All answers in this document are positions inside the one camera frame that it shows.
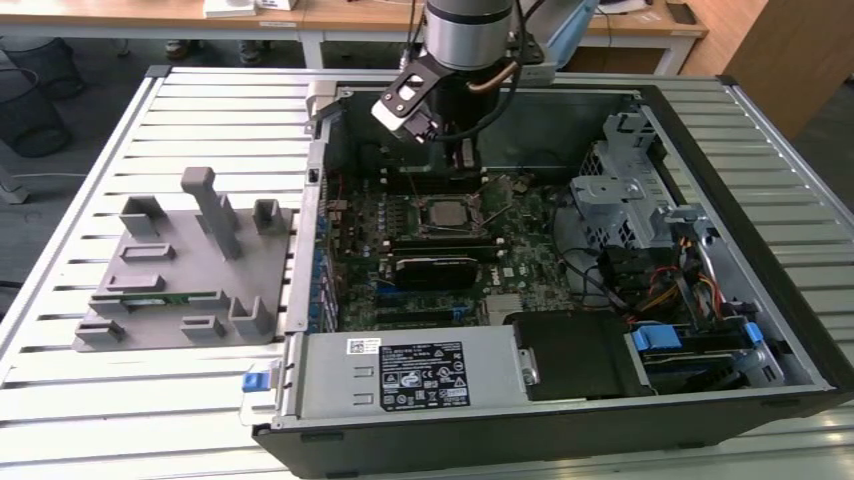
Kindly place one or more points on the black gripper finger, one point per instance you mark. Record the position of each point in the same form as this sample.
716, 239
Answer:
472, 157
456, 157

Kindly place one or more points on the thin metal locking lever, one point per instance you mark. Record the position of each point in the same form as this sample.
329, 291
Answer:
413, 187

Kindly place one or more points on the silver CPU green board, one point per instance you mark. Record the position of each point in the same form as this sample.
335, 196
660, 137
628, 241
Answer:
448, 212

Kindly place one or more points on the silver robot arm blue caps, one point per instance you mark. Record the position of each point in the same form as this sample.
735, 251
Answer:
467, 35

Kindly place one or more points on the CPU socket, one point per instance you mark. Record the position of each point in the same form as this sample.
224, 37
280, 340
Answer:
420, 220

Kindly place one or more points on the copper coloured tube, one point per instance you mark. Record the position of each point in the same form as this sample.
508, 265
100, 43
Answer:
487, 88

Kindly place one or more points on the black RAM slot white clips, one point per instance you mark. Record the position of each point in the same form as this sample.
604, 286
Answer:
400, 183
400, 171

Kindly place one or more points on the silver perforated drive cage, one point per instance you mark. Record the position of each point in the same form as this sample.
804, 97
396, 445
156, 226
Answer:
610, 192

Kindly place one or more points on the black graphics card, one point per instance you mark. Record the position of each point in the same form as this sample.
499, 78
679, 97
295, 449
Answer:
433, 274

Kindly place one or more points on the green motherboard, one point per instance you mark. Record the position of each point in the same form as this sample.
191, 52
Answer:
534, 290

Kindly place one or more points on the silver finned heat sink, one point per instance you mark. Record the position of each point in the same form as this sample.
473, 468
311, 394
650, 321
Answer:
503, 307

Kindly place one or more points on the black expansion slot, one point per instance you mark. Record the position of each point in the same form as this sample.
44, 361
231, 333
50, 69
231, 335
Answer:
413, 318

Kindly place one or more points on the white box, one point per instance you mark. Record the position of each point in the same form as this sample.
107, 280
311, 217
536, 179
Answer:
276, 4
229, 9

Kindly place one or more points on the black phone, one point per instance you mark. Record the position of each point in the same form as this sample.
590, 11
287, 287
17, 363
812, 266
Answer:
680, 12

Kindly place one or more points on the grey parts rack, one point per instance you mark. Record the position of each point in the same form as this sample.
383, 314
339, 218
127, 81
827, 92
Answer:
193, 260

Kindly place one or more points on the blue disk carrier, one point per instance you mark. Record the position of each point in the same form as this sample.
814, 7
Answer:
656, 340

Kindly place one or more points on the silver power supply black label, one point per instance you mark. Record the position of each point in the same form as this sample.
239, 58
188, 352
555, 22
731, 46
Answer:
333, 380

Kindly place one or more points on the wooden cabinet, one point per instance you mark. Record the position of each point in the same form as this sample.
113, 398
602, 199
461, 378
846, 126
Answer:
787, 60

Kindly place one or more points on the green RAM stick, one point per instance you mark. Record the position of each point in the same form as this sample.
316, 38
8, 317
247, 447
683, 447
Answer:
173, 298

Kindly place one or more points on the black disk drive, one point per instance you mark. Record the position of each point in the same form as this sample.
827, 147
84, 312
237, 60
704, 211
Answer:
687, 372

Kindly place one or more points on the blue case latch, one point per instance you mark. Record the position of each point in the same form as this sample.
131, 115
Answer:
253, 382

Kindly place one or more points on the blue plastic clip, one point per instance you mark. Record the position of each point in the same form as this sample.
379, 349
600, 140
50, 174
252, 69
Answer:
751, 337

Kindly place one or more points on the black open PC case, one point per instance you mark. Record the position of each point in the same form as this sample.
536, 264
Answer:
467, 450

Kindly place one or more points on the black mesh waste bin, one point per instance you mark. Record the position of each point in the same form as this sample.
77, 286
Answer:
33, 125
62, 65

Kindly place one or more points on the white stand foot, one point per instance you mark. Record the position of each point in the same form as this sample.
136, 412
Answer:
13, 190

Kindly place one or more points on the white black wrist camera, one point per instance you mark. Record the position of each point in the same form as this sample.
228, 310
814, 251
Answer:
407, 95

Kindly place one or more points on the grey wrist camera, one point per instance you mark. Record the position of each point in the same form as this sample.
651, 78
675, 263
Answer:
536, 73

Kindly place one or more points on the grey case corner bracket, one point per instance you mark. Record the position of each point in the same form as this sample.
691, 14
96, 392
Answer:
320, 105

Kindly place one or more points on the wooden desk white frame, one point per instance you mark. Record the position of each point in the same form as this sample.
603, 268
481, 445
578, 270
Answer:
640, 27
100, 15

